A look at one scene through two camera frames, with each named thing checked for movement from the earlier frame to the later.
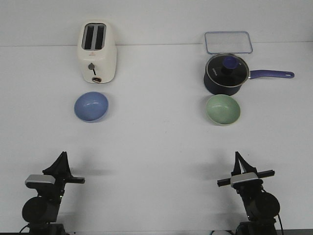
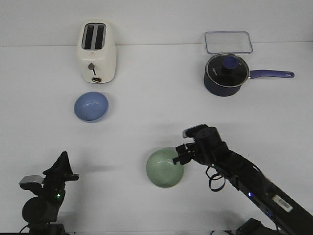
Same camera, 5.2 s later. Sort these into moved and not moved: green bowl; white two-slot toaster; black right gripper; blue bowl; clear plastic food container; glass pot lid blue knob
Moved: green bowl; black right gripper
Not moved: blue bowl; clear plastic food container; white two-slot toaster; glass pot lid blue knob
